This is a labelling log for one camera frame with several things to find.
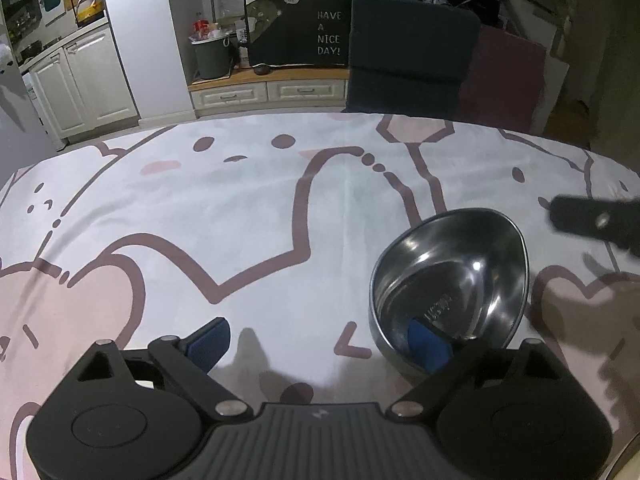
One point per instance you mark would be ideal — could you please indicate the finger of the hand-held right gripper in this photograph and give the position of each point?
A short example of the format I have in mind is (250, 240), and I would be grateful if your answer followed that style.
(585, 217)

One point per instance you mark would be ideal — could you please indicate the pink cartoon printed tablecloth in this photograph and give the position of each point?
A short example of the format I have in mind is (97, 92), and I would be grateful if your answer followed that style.
(250, 235)

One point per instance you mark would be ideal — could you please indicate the dark upholstered chair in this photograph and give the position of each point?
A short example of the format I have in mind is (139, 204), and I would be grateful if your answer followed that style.
(410, 50)

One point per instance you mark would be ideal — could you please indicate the maroon chair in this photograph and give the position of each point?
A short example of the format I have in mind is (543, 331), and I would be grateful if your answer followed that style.
(505, 80)

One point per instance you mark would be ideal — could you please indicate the round steel bowl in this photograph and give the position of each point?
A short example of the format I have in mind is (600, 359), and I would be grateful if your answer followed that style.
(450, 260)

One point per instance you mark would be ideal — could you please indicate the black printed cloth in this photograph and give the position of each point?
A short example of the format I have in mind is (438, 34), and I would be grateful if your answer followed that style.
(295, 30)

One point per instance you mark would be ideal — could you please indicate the low wooden-top drawer cabinet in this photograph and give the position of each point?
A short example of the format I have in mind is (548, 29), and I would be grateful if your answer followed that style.
(300, 91)

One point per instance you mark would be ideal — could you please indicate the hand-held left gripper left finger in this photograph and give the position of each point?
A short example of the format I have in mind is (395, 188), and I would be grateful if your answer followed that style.
(210, 342)

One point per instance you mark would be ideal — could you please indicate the red packet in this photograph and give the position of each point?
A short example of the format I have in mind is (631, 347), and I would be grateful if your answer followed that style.
(201, 29)

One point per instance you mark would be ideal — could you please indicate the black countertop appliance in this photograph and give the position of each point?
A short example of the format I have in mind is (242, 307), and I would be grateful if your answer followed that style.
(87, 5)

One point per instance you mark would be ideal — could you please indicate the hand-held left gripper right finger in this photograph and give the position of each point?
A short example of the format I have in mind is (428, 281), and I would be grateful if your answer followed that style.
(430, 347)

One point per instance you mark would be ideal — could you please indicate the small black pot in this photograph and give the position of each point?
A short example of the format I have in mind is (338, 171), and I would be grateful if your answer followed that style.
(261, 69)

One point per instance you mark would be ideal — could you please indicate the grey trash bin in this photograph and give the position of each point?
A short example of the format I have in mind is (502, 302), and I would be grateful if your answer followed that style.
(212, 57)

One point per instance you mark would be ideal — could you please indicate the white kitchen base cabinet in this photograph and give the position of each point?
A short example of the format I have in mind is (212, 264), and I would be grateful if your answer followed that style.
(95, 80)

